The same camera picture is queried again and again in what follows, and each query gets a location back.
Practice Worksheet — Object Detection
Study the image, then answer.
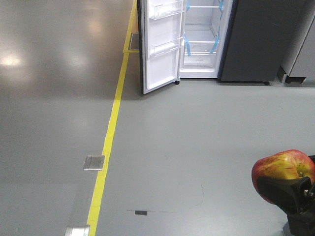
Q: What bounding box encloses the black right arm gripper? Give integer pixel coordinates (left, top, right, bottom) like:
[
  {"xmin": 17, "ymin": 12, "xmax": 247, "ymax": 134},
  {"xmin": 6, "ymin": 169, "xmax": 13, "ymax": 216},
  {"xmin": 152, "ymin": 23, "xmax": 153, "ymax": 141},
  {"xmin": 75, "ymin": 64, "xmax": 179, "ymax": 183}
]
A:
[{"xmin": 256, "ymin": 156, "xmax": 315, "ymax": 236}]

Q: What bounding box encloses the red yellow apple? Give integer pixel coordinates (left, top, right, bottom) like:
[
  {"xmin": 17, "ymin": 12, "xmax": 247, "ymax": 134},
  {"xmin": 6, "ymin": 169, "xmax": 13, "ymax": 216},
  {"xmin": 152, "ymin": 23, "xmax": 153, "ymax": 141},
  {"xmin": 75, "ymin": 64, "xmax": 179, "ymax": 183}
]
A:
[{"xmin": 252, "ymin": 149, "xmax": 315, "ymax": 191}]

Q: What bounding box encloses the closed dark fridge door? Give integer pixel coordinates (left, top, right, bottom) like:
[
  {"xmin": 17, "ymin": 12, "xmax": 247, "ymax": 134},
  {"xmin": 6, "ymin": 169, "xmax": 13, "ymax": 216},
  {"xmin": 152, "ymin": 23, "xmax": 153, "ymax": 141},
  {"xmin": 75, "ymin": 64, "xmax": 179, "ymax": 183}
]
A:
[{"xmin": 219, "ymin": 0, "xmax": 314, "ymax": 86}]

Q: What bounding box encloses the fridge body interior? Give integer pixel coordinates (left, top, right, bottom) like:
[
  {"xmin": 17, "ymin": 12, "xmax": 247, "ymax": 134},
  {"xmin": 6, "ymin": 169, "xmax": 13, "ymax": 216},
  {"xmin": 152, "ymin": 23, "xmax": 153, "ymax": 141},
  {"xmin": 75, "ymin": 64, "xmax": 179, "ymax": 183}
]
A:
[{"xmin": 179, "ymin": 0, "xmax": 234, "ymax": 79}]

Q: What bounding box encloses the open white fridge door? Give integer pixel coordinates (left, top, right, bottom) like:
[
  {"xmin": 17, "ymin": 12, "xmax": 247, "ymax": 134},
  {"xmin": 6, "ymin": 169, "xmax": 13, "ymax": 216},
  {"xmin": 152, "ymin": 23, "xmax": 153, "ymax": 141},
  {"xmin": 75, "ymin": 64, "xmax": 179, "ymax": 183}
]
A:
[{"xmin": 137, "ymin": 0, "xmax": 187, "ymax": 94}]

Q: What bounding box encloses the lower clear door bin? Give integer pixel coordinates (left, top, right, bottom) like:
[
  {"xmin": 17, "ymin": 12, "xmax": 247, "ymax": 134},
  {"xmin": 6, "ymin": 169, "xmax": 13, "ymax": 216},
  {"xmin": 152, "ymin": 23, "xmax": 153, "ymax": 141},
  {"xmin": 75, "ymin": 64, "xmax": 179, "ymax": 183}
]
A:
[{"xmin": 149, "ymin": 37, "xmax": 183, "ymax": 57}]

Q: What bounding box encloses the clear door bin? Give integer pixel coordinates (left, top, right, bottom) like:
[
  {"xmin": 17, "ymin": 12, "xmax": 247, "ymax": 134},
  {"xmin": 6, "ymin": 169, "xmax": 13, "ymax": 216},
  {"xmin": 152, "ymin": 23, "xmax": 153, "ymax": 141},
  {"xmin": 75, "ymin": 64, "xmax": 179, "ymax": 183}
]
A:
[
  {"xmin": 149, "ymin": 37, "xmax": 183, "ymax": 57},
  {"xmin": 149, "ymin": 0, "xmax": 184, "ymax": 20}
]

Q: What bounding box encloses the metal floor socket plate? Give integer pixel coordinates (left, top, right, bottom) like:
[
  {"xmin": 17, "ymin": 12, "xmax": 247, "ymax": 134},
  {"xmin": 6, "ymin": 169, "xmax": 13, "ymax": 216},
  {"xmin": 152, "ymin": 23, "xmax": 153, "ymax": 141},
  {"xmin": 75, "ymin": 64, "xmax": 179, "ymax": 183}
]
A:
[{"xmin": 83, "ymin": 155, "xmax": 105, "ymax": 171}]

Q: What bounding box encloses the middle clear door bin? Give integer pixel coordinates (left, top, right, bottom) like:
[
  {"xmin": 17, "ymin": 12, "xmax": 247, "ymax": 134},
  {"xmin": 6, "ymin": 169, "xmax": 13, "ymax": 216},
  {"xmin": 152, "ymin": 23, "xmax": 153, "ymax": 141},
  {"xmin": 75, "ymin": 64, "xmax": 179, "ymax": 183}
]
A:
[{"xmin": 149, "ymin": 0, "xmax": 184, "ymax": 20}]

